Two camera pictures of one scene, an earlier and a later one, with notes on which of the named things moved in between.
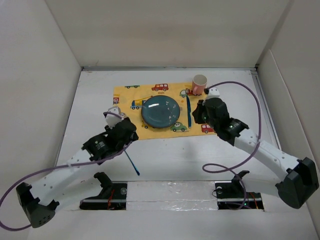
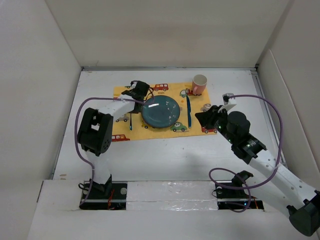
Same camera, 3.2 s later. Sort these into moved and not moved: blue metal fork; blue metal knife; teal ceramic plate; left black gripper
Moved: blue metal fork; left black gripper
Not moved: teal ceramic plate; blue metal knife
